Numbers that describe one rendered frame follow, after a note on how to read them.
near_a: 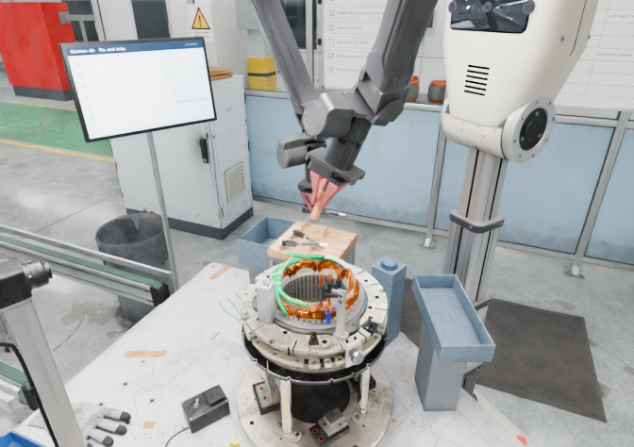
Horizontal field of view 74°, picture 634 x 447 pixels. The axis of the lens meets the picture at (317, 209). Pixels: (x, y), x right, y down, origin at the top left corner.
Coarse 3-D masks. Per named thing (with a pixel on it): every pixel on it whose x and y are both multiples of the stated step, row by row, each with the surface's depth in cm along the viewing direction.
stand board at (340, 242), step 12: (312, 228) 127; (324, 228) 127; (276, 240) 121; (300, 240) 121; (324, 240) 121; (336, 240) 121; (348, 240) 121; (276, 252) 116; (300, 252) 115; (312, 252) 115; (324, 252) 115; (336, 252) 115
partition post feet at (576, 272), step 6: (312, 222) 356; (426, 240) 322; (432, 240) 329; (426, 246) 321; (432, 246) 321; (570, 264) 296; (564, 270) 292; (576, 270) 286; (582, 270) 292; (576, 276) 286; (582, 276) 285
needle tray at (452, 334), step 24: (432, 288) 107; (456, 288) 105; (432, 312) 99; (456, 312) 99; (432, 336) 90; (456, 336) 92; (480, 336) 90; (432, 360) 95; (456, 360) 85; (480, 360) 85; (432, 384) 98; (456, 384) 99; (432, 408) 102; (456, 408) 102
